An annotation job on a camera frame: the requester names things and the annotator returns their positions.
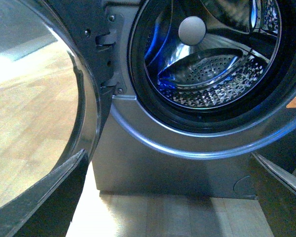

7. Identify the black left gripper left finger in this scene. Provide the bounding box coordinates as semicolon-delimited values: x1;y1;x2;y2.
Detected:
0;150;89;237

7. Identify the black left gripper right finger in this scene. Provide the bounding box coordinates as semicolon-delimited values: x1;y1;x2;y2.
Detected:
249;153;296;237

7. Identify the perforated steel washer drum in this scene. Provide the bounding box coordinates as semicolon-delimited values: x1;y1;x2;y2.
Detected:
145;0;281;111

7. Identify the round glass washer door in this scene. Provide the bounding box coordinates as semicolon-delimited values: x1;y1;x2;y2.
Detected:
0;0;118;215

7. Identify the grey front-load washing machine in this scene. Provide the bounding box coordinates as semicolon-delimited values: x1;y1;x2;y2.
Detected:
93;0;296;198

